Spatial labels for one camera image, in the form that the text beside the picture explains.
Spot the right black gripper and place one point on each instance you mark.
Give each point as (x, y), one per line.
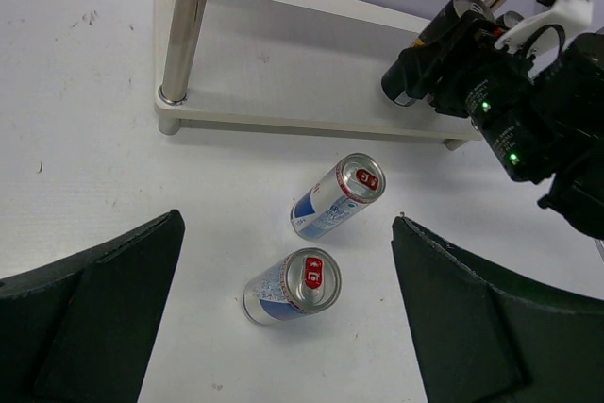
(536, 127)

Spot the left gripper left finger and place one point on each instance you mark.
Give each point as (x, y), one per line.
(82, 329)

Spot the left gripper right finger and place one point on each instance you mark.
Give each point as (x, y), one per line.
(483, 333)

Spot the black energy can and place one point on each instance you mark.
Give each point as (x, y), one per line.
(509, 19)
(418, 67)

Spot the blue red bull can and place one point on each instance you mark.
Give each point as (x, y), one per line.
(306, 282)

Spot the black energy can front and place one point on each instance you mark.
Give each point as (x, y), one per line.
(509, 19)

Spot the white two-tier shelf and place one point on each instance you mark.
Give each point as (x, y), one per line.
(287, 66)

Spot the red bull can rear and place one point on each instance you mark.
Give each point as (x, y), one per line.
(353, 184)

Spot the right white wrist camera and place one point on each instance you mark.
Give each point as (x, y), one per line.
(574, 16)

